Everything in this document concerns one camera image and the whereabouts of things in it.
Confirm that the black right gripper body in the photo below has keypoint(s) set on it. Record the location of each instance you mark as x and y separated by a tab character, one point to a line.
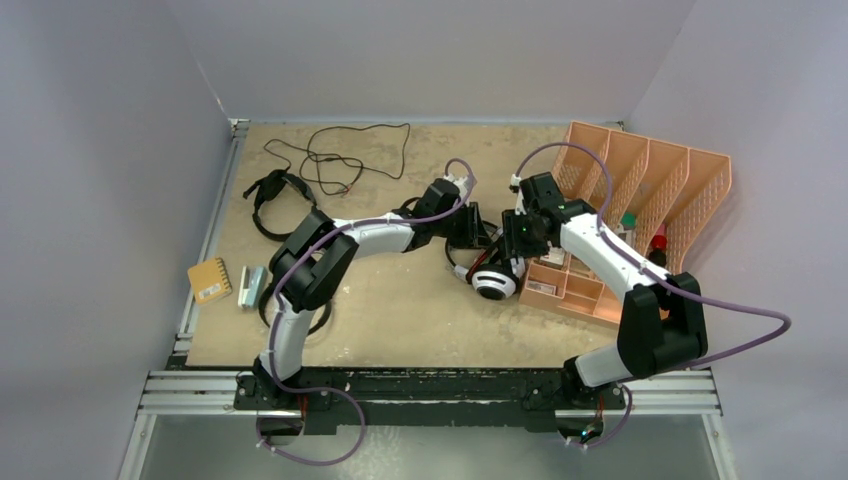
523	236

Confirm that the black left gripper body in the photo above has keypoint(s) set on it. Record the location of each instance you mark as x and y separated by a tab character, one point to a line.
459	227

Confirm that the white and black headphones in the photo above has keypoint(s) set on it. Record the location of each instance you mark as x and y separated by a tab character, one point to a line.
493	275

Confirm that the black over-ear headphones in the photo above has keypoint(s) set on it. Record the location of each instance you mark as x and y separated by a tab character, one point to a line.
317	325

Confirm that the black headband headset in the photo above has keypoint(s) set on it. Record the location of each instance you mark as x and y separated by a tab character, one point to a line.
275	197

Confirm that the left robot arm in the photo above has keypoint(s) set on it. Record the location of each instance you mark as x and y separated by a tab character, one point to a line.
309	267

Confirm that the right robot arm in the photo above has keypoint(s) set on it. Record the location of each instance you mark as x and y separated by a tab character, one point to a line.
661	325

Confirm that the white box in front tray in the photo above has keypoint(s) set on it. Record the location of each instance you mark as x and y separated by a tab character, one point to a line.
542	287

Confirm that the green cap object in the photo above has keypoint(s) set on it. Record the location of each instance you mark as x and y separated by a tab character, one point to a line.
629	221

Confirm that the peach plastic file organizer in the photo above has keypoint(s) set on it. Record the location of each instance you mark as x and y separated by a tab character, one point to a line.
671	189

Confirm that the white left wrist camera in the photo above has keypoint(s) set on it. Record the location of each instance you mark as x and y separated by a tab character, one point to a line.
464	183

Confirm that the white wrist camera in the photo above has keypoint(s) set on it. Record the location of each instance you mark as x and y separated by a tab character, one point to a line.
516	184
464	183

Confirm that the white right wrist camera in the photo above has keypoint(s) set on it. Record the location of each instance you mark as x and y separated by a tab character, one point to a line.
516	184

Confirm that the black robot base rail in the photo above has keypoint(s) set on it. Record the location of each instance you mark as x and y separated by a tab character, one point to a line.
531	398

